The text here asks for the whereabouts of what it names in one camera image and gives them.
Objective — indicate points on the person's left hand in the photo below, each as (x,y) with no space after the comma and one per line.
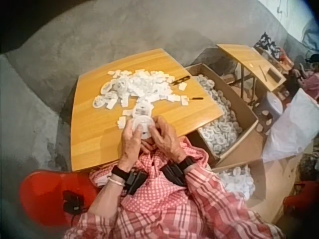
(129,147)

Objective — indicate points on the person's right hand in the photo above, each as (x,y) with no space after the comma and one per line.
(167,142)

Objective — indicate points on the black wrist band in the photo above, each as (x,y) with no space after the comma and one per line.
(129,178)
(178,168)

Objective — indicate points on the large wooden table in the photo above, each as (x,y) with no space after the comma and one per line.
(99,129)

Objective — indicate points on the black pen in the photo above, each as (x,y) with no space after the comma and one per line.
(195,98)

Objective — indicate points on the cardboard box of white parts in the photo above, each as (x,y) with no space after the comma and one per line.
(224,119)

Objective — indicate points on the pile of white plastic parts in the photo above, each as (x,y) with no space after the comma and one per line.
(139,85)

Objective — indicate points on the black thread snips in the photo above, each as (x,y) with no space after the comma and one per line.
(180,81)

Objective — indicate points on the heap of white floor parts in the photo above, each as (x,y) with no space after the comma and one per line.
(236,181)

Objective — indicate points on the red plastic chair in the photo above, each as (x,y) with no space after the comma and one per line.
(45,196)

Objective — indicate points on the white plastic stool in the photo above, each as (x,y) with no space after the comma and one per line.
(271,107)

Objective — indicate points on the small wooden folding table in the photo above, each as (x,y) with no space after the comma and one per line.
(249,62)

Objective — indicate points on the pencil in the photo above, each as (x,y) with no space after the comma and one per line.
(262,72)

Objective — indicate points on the small black box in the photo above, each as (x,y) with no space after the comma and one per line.
(272,74)

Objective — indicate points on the white plastic bag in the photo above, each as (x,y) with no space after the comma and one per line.
(294,127)

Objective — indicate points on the black and white patterned cloth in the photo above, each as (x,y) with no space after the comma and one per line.
(268,44)

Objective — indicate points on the red plastic stool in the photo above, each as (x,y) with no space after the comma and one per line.
(301,196)

